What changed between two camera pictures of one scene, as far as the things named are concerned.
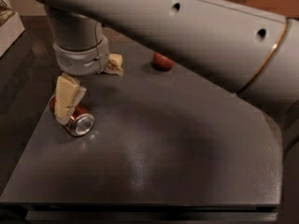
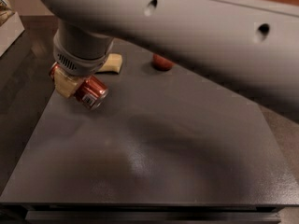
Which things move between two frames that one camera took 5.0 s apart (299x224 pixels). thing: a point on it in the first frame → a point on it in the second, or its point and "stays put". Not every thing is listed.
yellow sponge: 115,64 stays put
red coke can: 81,122 → 91,91
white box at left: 9,32 stays put
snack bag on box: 6,8 stays put
